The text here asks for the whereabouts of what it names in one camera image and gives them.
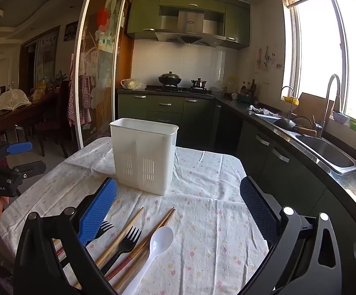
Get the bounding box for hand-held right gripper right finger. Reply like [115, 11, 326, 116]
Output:
[239, 176, 356, 295]

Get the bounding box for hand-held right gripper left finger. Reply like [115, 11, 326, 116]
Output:
[13, 177, 118, 295]

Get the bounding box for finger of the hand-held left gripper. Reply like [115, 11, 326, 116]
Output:
[0, 142, 33, 161]
[11, 161, 47, 191]

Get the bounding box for black plastic fork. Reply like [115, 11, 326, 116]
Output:
[87, 221, 116, 246]
[99, 226, 142, 275]

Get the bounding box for brown chopstick with red end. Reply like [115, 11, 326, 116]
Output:
[106, 207, 175, 279]
[108, 209, 176, 282]

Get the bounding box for white plastic spoon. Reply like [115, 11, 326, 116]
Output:
[121, 226, 175, 295]

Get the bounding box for white plastic utensil holder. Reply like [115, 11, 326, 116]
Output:
[109, 118, 179, 196]

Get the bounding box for dark wooden dining table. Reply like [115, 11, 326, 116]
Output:
[0, 94, 58, 148]

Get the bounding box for white lace food cover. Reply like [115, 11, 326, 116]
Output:
[0, 93, 31, 113]

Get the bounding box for floral white tablecloth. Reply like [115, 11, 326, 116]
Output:
[0, 137, 270, 295]

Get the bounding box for dark wooden chair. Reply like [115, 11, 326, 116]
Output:
[33, 81, 74, 159]

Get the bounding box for red checked apron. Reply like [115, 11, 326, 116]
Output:
[68, 54, 92, 126]

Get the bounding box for steel kitchen sink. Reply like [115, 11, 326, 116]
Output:
[255, 114, 356, 176]

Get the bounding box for crumpled dish rag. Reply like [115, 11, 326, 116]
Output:
[247, 105, 272, 116]

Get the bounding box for flower-patterned glass sliding door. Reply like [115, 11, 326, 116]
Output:
[76, 0, 129, 149]

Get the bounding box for wooden cutting board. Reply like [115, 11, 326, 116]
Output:
[295, 92, 335, 126]

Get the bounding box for row of sauce bottles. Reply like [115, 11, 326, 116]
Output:
[241, 79, 258, 97]

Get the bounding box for purple plastic bowl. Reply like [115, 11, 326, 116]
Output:
[332, 111, 349, 125]

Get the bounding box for small steel faucet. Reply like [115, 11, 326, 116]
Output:
[281, 86, 297, 120]

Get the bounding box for white plastic bag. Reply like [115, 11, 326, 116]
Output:
[121, 78, 145, 91]

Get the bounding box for clear plastic container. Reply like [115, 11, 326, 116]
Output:
[212, 81, 228, 96]

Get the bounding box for tall steel faucet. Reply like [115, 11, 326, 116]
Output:
[318, 74, 341, 139]

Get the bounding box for black gas stove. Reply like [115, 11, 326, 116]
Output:
[145, 84, 213, 95]

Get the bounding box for black wok with lid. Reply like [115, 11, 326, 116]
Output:
[158, 71, 183, 87]

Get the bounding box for kitchen window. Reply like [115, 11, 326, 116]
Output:
[282, 0, 356, 136]

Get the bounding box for green upper kitchen cabinets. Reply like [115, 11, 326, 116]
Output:
[126, 0, 251, 50]

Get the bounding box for steel range hood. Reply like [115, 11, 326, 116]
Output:
[155, 6, 226, 48]

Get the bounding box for black pan with wooden handle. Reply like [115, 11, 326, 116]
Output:
[273, 117, 318, 136]

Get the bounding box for calligraphy wall hanging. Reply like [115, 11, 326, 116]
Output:
[35, 32, 58, 82]

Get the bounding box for dark framed wall picture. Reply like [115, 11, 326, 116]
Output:
[65, 21, 79, 41]

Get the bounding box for wall sticker with utensils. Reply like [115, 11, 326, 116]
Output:
[256, 46, 278, 73]

